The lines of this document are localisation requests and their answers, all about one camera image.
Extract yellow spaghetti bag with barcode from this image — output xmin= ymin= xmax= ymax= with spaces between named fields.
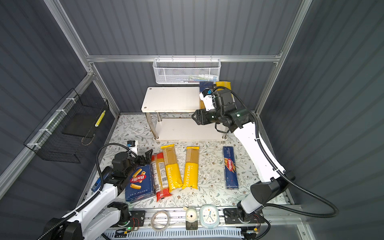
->
xmin=216 ymin=81 xmax=232 ymax=91

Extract dark blue spaghetti bag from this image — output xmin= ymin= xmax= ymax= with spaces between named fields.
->
xmin=199 ymin=82 xmax=214 ymax=109

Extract blue Barilla spaghetti box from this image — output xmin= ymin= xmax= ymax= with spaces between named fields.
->
xmin=223 ymin=146 xmax=239 ymax=190

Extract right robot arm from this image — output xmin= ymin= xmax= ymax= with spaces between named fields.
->
xmin=192 ymin=87 xmax=339 ymax=222

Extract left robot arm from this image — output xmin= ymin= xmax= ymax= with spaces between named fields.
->
xmin=39 ymin=144 xmax=153 ymax=240

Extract white two-tier shelf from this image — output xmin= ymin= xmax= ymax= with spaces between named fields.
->
xmin=141 ymin=87 xmax=228 ymax=142

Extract red-ended spaghetti bag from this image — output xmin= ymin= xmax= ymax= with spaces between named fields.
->
xmin=151 ymin=153 xmax=171 ymax=202

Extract blue Barilla rigatoni box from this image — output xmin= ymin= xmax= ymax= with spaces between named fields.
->
xmin=125 ymin=165 xmax=155 ymax=203

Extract yellow pastatime spaghetti bag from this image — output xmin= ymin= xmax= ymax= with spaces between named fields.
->
xmin=161 ymin=144 xmax=183 ymax=193
xmin=182 ymin=147 xmax=200 ymax=189

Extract blue stapler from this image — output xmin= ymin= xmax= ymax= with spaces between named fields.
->
xmin=91 ymin=178 xmax=101 ymax=193

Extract pens in white basket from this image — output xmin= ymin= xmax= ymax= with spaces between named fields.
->
xmin=176 ymin=74 xmax=219 ymax=83

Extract yellow marker pen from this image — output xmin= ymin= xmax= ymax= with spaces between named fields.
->
xmin=95 ymin=110 xmax=106 ymax=128

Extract mint alarm clock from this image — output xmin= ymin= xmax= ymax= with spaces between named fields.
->
xmin=199 ymin=205 xmax=220 ymax=229

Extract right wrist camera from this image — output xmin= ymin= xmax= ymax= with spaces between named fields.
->
xmin=199 ymin=88 xmax=215 ymax=111

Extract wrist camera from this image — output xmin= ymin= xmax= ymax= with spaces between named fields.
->
xmin=199 ymin=88 xmax=215 ymax=111
xmin=127 ymin=140 xmax=138 ymax=155

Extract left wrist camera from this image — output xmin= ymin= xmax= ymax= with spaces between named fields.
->
xmin=127 ymin=140 xmax=138 ymax=155

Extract white wire mesh basket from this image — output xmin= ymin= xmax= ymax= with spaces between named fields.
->
xmin=153 ymin=59 xmax=222 ymax=85

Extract black wire basket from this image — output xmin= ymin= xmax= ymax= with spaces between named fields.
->
xmin=24 ymin=91 xmax=109 ymax=164

